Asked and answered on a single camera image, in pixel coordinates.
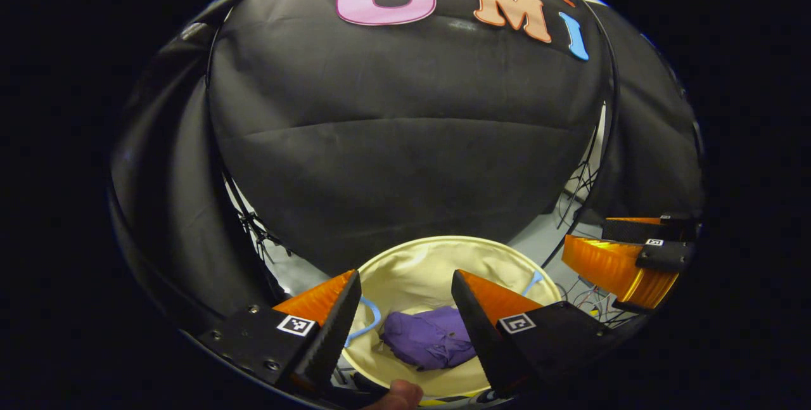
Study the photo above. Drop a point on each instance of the black backdrop cloth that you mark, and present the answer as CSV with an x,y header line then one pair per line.
x,y
405,112

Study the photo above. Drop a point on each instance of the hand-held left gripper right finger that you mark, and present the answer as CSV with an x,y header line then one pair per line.
x,y
481,340

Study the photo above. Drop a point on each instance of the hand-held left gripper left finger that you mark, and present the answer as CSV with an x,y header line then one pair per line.
x,y
329,340

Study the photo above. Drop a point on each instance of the cream laundry hamper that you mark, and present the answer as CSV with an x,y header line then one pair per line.
x,y
418,277

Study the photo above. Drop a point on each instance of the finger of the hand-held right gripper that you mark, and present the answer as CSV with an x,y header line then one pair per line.
x,y
627,230
608,267

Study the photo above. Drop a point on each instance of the black clothes rack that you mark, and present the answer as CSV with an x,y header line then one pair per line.
x,y
611,93

